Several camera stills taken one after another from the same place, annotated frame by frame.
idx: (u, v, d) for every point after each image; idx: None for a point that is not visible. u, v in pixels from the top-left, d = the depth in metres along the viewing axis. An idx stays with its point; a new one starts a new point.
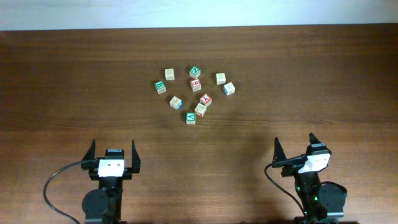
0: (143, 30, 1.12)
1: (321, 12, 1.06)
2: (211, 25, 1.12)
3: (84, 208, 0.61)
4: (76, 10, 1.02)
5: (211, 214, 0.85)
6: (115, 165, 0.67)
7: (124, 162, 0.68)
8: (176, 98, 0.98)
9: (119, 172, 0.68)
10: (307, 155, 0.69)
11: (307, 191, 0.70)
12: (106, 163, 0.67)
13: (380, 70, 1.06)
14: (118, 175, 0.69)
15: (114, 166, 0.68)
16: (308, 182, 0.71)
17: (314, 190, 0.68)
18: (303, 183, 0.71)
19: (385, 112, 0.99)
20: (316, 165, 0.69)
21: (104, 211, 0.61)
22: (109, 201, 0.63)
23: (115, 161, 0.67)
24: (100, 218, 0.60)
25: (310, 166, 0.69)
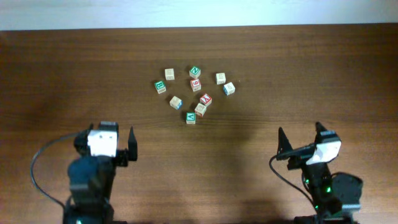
0: (143, 29, 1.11)
1: (321, 12, 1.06)
2: (211, 25, 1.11)
3: (69, 172, 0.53)
4: (76, 10, 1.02)
5: (211, 214, 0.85)
6: (107, 137, 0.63)
7: (116, 134, 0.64)
8: (176, 98, 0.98)
9: (112, 148, 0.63)
10: (316, 144, 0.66)
11: (316, 184, 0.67)
12: (98, 134, 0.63)
13: (380, 70, 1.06)
14: (110, 152, 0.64)
15: (107, 139, 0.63)
16: (317, 175, 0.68)
17: (324, 183, 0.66)
18: (312, 175, 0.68)
19: (385, 112, 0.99)
20: (326, 153, 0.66)
21: (92, 179, 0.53)
22: (97, 167, 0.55)
23: (107, 132, 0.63)
24: (87, 185, 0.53)
25: (320, 155, 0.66)
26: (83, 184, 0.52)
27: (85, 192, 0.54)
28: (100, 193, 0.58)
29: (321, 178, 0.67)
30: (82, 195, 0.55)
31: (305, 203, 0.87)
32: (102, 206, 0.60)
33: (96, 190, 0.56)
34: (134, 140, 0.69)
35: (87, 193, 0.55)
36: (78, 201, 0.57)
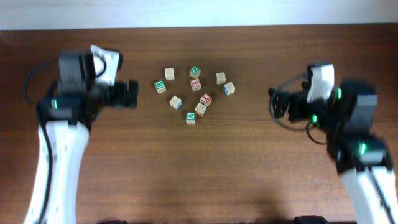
0: (142, 29, 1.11)
1: (321, 12, 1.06)
2: (211, 24, 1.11)
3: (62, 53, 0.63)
4: (76, 10, 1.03)
5: (211, 214, 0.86)
6: (110, 58, 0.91)
7: (119, 57, 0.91)
8: (176, 98, 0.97)
9: (112, 74, 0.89)
10: (313, 70, 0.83)
11: (329, 120, 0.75)
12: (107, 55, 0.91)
13: (380, 70, 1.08)
14: (110, 78, 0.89)
15: (110, 58, 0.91)
16: (326, 112, 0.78)
17: (336, 112, 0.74)
18: (324, 116, 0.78)
19: (384, 112, 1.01)
20: (326, 74, 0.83)
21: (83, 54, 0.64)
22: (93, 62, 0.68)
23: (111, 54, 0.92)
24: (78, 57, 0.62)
25: (319, 77, 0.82)
26: (75, 58, 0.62)
27: (76, 67, 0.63)
28: (88, 98, 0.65)
29: (333, 117, 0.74)
30: (71, 66, 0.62)
31: (305, 203, 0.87)
32: (86, 109, 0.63)
33: (84, 94, 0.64)
34: (135, 83, 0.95)
35: (76, 67, 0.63)
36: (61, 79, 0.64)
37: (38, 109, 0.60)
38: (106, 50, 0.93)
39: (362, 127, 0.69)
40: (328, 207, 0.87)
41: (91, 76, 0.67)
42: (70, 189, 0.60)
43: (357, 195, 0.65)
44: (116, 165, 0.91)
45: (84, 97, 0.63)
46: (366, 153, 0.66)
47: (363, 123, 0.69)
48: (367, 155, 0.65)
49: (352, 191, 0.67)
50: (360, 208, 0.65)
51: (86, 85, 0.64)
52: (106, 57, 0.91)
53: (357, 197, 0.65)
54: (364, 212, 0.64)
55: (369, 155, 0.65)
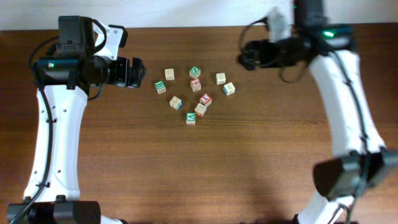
0: (143, 29, 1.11)
1: (321, 12, 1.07)
2: (211, 25, 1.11)
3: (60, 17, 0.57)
4: (76, 10, 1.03)
5: (211, 214, 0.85)
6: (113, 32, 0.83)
7: (122, 32, 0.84)
8: (176, 98, 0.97)
9: (114, 51, 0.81)
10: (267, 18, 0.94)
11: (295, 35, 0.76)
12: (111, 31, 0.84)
13: (380, 70, 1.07)
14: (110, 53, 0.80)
15: (114, 33, 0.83)
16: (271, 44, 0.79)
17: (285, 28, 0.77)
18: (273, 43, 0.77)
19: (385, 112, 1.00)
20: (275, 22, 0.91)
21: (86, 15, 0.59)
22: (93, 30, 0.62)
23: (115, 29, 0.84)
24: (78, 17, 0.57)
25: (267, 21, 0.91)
26: (75, 18, 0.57)
27: (76, 28, 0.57)
28: (87, 62, 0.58)
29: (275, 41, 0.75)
30: (69, 28, 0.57)
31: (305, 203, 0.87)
32: (84, 73, 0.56)
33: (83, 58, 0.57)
34: (137, 60, 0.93)
35: (75, 33, 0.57)
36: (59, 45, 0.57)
37: (35, 71, 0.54)
38: (110, 25, 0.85)
39: (322, 24, 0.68)
40: None
41: (92, 46, 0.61)
42: (72, 152, 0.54)
43: (323, 77, 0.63)
44: (116, 165, 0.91)
45: (81, 60, 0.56)
46: (331, 40, 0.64)
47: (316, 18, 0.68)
48: (340, 55, 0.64)
49: (324, 93, 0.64)
50: (330, 99, 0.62)
51: (84, 50, 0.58)
52: (109, 33, 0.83)
53: (323, 79, 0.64)
54: (331, 107, 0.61)
55: (343, 58, 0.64)
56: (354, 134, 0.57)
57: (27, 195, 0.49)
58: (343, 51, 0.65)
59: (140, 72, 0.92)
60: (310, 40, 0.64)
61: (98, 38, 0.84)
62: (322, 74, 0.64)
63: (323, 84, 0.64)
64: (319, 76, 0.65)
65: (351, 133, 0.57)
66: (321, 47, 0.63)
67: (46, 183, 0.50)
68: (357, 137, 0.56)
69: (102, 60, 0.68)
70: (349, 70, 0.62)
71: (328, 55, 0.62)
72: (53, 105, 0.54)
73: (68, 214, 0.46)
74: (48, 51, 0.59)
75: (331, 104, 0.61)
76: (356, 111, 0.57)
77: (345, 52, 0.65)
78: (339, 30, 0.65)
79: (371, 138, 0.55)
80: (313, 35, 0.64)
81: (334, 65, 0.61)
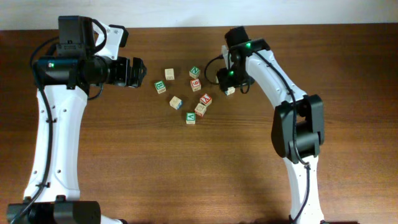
0: (142, 29, 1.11)
1: (320, 13, 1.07)
2: (210, 24, 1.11)
3: (60, 17, 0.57)
4: (76, 9, 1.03)
5: (211, 214, 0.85)
6: (114, 32, 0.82)
7: (122, 32, 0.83)
8: (176, 98, 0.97)
9: (115, 51, 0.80)
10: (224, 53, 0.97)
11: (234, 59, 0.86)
12: (111, 31, 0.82)
13: (381, 69, 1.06)
14: (112, 53, 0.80)
15: (114, 33, 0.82)
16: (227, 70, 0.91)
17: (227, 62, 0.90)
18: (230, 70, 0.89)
19: (386, 112, 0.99)
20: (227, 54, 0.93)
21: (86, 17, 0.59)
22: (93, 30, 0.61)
23: (115, 29, 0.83)
24: (78, 18, 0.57)
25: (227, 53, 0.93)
26: (75, 18, 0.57)
27: (76, 28, 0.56)
28: (87, 63, 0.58)
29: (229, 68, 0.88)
30: (69, 29, 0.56)
31: None
32: (83, 73, 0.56)
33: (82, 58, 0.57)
34: (137, 58, 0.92)
35: (76, 32, 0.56)
36: (59, 46, 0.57)
37: (35, 71, 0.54)
38: (111, 25, 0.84)
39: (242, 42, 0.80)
40: (329, 208, 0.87)
41: (92, 45, 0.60)
42: (72, 151, 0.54)
43: (254, 70, 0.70)
44: (116, 165, 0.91)
45: (81, 60, 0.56)
46: (252, 47, 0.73)
47: (244, 40, 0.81)
48: (260, 51, 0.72)
49: (259, 81, 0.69)
50: (262, 81, 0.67)
51: (84, 49, 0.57)
52: (109, 33, 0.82)
53: (255, 73, 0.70)
54: (265, 86, 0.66)
55: (261, 51, 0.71)
56: (281, 93, 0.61)
57: (27, 195, 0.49)
58: (263, 50, 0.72)
59: (140, 71, 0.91)
60: (239, 52, 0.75)
61: (98, 38, 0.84)
62: (252, 68, 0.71)
63: (258, 78, 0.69)
64: (253, 73, 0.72)
65: (279, 94, 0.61)
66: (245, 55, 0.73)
67: (46, 183, 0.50)
68: (283, 94, 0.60)
69: (102, 60, 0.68)
70: (267, 56, 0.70)
71: (251, 54, 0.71)
72: (53, 105, 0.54)
73: (68, 214, 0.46)
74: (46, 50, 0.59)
75: (266, 86, 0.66)
76: (282, 80, 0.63)
77: (263, 50, 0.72)
78: (260, 43, 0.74)
79: (295, 92, 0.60)
80: (239, 48, 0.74)
81: (257, 57, 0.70)
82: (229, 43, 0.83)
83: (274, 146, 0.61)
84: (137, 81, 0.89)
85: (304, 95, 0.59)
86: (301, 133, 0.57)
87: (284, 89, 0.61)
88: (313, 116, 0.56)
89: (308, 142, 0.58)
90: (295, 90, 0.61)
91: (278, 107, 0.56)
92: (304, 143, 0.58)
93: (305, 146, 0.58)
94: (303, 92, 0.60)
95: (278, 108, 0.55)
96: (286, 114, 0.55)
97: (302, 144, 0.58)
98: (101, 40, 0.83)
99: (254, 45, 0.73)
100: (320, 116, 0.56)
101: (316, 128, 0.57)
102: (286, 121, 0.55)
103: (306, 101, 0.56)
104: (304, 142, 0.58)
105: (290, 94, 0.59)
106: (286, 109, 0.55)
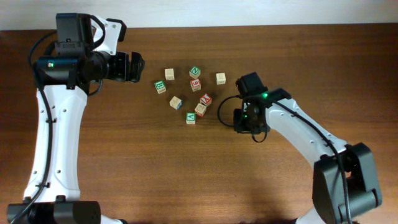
0: (142, 29, 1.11)
1: (320, 13, 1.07)
2: (211, 25, 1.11)
3: (57, 15, 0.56)
4: (74, 9, 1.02)
5: (211, 214, 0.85)
6: (111, 27, 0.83)
7: (119, 25, 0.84)
8: (176, 98, 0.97)
9: (112, 46, 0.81)
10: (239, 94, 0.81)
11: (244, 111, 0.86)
12: (108, 25, 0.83)
13: (380, 70, 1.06)
14: (111, 48, 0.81)
15: (111, 27, 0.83)
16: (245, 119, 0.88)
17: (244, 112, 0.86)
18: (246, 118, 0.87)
19: (386, 112, 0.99)
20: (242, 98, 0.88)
21: (83, 14, 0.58)
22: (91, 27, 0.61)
23: (112, 23, 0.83)
24: (76, 15, 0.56)
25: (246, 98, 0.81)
26: (72, 16, 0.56)
27: (74, 28, 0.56)
28: (87, 61, 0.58)
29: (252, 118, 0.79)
30: (68, 28, 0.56)
31: (305, 203, 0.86)
32: (83, 72, 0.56)
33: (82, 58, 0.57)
34: (137, 53, 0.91)
35: (73, 30, 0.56)
36: (58, 45, 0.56)
37: (35, 71, 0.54)
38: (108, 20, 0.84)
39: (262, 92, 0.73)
40: None
41: (91, 43, 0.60)
42: (72, 152, 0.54)
43: (279, 123, 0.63)
44: (116, 165, 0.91)
45: (81, 59, 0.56)
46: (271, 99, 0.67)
47: (259, 89, 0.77)
48: (281, 100, 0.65)
49: (285, 132, 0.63)
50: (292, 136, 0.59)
51: (83, 47, 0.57)
52: (107, 27, 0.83)
53: (278, 124, 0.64)
54: (295, 139, 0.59)
55: (282, 101, 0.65)
56: (316, 145, 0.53)
57: (27, 195, 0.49)
58: (285, 99, 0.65)
59: (139, 66, 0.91)
60: (257, 105, 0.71)
61: (97, 33, 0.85)
62: (274, 119, 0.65)
63: (282, 128, 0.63)
64: (276, 124, 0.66)
65: (314, 145, 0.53)
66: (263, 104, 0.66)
67: (46, 183, 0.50)
68: (321, 147, 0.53)
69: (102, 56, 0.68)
70: (290, 105, 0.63)
71: (270, 105, 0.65)
72: (53, 105, 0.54)
73: (68, 214, 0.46)
74: (46, 50, 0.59)
75: (295, 136, 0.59)
76: (313, 129, 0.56)
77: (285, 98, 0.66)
78: (278, 92, 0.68)
79: (333, 141, 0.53)
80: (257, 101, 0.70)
81: (278, 108, 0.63)
82: (242, 89, 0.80)
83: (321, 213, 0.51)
84: (137, 76, 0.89)
85: (346, 145, 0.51)
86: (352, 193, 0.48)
87: (320, 140, 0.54)
88: (364, 170, 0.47)
89: (363, 205, 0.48)
90: (333, 139, 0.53)
91: (321, 163, 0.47)
92: (357, 206, 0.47)
93: (360, 210, 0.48)
94: (343, 140, 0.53)
95: (323, 166, 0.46)
96: (333, 171, 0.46)
97: (357, 207, 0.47)
98: (99, 35, 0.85)
99: (272, 95, 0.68)
100: (372, 170, 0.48)
101: (370, 185, 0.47)
102: (333, 179, 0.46)
103: (351, 154, 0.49)
104: (359, 206, 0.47)
105: (329, 144, 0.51)
106: (330, 165, 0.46)
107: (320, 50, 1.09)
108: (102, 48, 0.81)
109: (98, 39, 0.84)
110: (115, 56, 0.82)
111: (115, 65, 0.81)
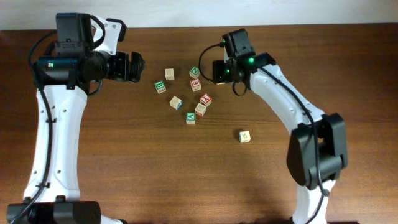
0: (142, 29, 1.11)
1: (320, 12, 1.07)
2: (211, 24, 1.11)
3: (57, 15, 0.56)
4: (74, 9, 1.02)
5: (211, 214, 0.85)
6: (111, 26, 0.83)
7: (119, 25, 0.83)
8: (176, 98, 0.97)
9: (112, 46, 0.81)
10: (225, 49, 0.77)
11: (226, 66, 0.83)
12: (108, 25, 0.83)
13: (380, 70, 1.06)
14: (111, 48, 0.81)
15: (111, 27, 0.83)
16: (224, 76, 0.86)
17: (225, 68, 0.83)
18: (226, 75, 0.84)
19: (386, 112, 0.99)
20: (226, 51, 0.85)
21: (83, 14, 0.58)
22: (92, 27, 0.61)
23: (112, 23, 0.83)
24: (76, 15, 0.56)
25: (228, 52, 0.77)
26: (72, 17, 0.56)
27: (74, 28, 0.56)
28: (86, 61, 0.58)
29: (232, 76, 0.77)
30: (68, 28, 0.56)
31: None
32: (83, 72, 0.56)
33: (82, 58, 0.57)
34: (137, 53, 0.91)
35: (73, 30, 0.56)
36: (58, 45, 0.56)
37: (35, 71, 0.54)
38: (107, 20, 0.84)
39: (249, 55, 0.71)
40: (328, 207, 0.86)
41: (91, 44, 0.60)
42: (72, 151, 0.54)
43: (263, 88, 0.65)
44: (116, 165, 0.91)
45: (81, 59, 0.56)
46: (257, 64, 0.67)
47: (246, 50, 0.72)
48: (265, 66, 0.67)
49: (268, 99, 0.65)
50: (274, 102, 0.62)
51: (83, 47, 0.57)
52: (107, 27, 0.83)
53: (262, 89, 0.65)
54: (276, 105, 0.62)
55: (267, 67, 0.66)
56: (295, 113, 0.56)
57: (27, 195, 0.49)
58: (269, 65, 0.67)
59: (139, 66, 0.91)
60: (241, 69, 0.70)
61: (96, 33, 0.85)
62: (259, 86, 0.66)
63: (265, 95, 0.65)
64: (259, 90, 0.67)
65: (293, 114, 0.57)
66: (249, 69, 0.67)
67: (46, 183, 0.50)
68: (299, 114, 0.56)
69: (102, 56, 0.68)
70: (273, 71, 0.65)
71: (255, 71, 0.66)
72: (53, 105, 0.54)
73: (68, 214, 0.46)
74: (46, 50, 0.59)
75: (277, 104, 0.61)
76: (295, 99, 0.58)
77: (269, 65, 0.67)
78: (264, 58, 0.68)
79: (311, 111, 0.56)
80: (242, 65, 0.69)
81: (262, 73, 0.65)
82: (229, 48, 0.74)
83: (293, 174, 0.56)
84: (137, 76, 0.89)
85: (322, 114, 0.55)
86: (323, 157, 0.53)
87: (299, 108, 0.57)
88: (334, 136, 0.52)
89: (331, 167, 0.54)
90: (310, 109, 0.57)
91: (298, 132, 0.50)
92: (328, 168, 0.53)
93: (329, 172, 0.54)
94: (320, 111, 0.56)
95: (300, 135, 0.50)
96: (308, 138, 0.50)
97: (326, 169, 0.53)
98: (99, 35, 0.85)
99: (258, 60, 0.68)
100: (342, 137, 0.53)
101: (339, 150, 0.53)
102: (306, 145, 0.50)
103: (326, 123, 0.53)
104: (328, 168, 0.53)
105: (307, 114, 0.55)
106: (305, 132, 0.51)
107: (319, 50, 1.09)
108: (102, 48, 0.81)
109: (98, 39, 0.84)
110: (115, 56, 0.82)
111: (115, 66, 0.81)
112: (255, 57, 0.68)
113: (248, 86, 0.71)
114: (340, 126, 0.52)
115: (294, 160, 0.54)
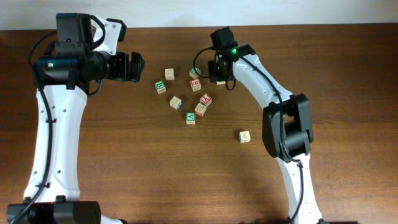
0: (142, 29, 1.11)
1: (319, 12, 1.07)
2: (211, 24, 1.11)
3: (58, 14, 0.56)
4: (74, 9, 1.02)
5: (211, 214, 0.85)
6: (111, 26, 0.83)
7: (119, 25, 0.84)
8: (176, 98, 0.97)
9: (112, 45, 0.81)
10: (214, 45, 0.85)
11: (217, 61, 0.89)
12: (108, 25, 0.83)
13: (380, 70, 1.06)
14: (111, 48, 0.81)
15: (111, 27, 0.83)
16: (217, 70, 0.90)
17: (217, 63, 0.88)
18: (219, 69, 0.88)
19: (386, 112, 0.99)
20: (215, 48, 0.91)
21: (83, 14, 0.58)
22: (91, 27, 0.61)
23: (112, 23, 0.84)
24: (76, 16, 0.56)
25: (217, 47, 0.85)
26: (72, 17, 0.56)
27: (74, 28, 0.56)
28: (86, 61, 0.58)
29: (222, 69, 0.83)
30: (68, 28, 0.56)
31: None
32: (83, 72, 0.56)
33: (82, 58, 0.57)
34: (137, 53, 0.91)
35: (73, 30, 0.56)
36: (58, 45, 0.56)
37: (35, 71, 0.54)
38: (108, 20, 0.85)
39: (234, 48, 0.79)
40: (328, 207, 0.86)
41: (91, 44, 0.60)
42: (72, 150, 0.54)
43: (243, 74, 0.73)
44: (116, 165, 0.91)
45: (80, 59, 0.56)
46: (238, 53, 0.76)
47: (231, 43, 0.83)
48: (246, 56, 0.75)
49: (247, 84, 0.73)
50: (251, 87, 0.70)
51: (83, 47, 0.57)
52: (107, 27, 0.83)
53: (243, 76, 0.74)
54: (253, 89, 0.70)
55: (247, 56, 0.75)
56: (268, 94, 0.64)
57: (27, 195, 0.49)
58: (249, 55, 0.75)
59: (139, 66, 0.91)
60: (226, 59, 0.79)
61: (97, 33, 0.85)
62: (240, 73, 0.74)
63: (245, 81, 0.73)
64: (241, 78, 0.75)
65: (267, 95, 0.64)
66: (231, 58, 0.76)
67: (46, 183, 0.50)
68: (270, 96, 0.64)
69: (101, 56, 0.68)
70: (252, 60, 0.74)
71: (237, 59, 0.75)
72: (53, 105, 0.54)
73: (67, 214, 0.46)
74: (46, 50, 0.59)
75: (254, 89, 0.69)
76: (268, 82, 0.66)
77: (249, 54, 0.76)
78: (246, 48, 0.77)
79: (282, 93, 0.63)
80: (226, 55, 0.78)
81: (243, 62, 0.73)
82: (216, 42, 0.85)
83: (267, 147, 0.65)
84: (137, 77, 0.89)
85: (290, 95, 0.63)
86: (291, 132, 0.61)
87: (271, 90, 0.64)
88: (300, 114, 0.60)
89: (298, 141, 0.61)
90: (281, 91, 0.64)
91: (266, 108, 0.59)
92: (295, 142, 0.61)
93: (296, 145, 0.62)
94: (290, 93, 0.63)
95: (265, 109, 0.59)
96: (275, 114, 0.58)
97: (293, 142, 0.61)
98: (99, 35, 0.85)
99: (239, 50, 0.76)
100: (308, 114, 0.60)
101: (305, 126, 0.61)
102: (274, 121, 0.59)
103: (293, 101, 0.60)
104: (295, 142, 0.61)
105: (277, 95, 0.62)
106: (273, 109, 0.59)
107: (319, 50, 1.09)
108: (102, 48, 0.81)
109: (98, 39, 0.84)
110: (115, 56, 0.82)
111: (115, 66, 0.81)
112: (237, 48, 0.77)
113: (232, 73, 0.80)
114: (305, 105, 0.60)
115: (266, 133, 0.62)
